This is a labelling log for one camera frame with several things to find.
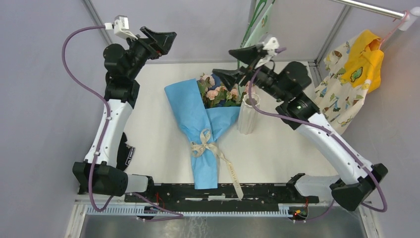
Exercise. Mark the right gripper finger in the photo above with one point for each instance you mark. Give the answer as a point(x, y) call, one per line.
point(230, 78)
point(247, 54)

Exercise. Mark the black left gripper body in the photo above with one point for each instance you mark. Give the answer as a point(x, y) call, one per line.
point(138, 54)

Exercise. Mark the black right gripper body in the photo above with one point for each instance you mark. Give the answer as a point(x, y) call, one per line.
point(264, 78)

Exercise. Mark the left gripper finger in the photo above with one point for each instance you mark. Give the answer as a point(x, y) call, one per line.
point(153, 47)
point(168, 37)

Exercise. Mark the pink flower bunch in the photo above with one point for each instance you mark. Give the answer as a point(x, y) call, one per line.
point(215, 94)

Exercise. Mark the blue wrapping paper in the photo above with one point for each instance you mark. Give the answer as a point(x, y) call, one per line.
point(192, 118)

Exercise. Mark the cream ribbon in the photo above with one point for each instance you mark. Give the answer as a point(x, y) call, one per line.
point(198, 150)

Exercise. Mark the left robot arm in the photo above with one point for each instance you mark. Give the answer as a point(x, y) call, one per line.
point(101, 172)

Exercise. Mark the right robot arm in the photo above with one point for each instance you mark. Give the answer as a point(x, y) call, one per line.
point(357, 176)

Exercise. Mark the white ribbed vase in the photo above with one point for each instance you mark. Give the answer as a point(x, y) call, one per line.
point(248, 115)

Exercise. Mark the yellow patterned kids garment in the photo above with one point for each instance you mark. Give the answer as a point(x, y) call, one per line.
point(353, 72)

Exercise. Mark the pink clothes hanger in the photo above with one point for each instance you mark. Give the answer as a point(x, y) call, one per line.
point(392, 29)

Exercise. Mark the metal hanging rod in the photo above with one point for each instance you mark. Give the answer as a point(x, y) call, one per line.
point(414, 12)

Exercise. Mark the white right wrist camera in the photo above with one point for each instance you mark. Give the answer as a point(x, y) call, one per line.
point(270, 46)

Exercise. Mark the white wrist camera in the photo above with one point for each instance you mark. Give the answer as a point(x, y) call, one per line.
point(120, 27)
point(270, 46)

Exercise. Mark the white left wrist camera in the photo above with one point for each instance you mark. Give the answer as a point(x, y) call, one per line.
point(120, 27)

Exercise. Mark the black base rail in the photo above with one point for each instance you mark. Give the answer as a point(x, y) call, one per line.
point(259, 197)

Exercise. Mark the white slotted cable duct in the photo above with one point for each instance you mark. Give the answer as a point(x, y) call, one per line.
point(140, 210)

